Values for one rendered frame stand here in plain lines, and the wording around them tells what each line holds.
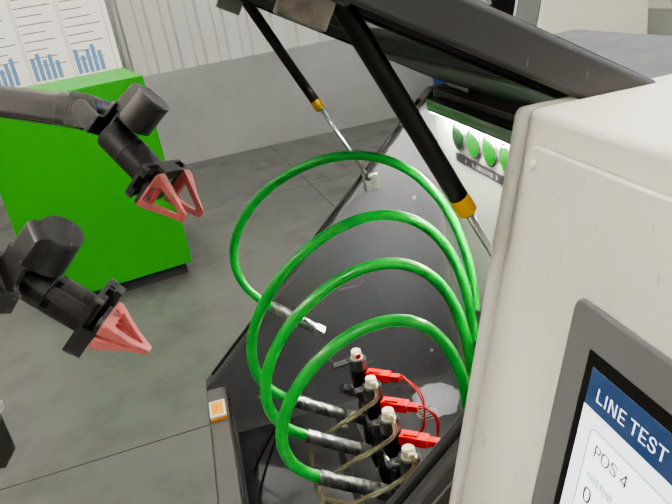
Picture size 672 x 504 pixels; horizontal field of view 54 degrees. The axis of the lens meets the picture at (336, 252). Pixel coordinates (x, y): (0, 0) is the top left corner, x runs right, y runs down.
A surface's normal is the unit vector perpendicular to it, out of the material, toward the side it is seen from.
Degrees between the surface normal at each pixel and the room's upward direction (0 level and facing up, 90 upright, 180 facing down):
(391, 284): 90
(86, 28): 90
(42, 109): 66
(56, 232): 45
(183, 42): 90
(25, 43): 90
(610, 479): 76
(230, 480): 0
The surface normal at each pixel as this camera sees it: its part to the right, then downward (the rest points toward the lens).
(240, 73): 0.29, 0.33
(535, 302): -0.97, 0.01
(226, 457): -0.15, -0.91
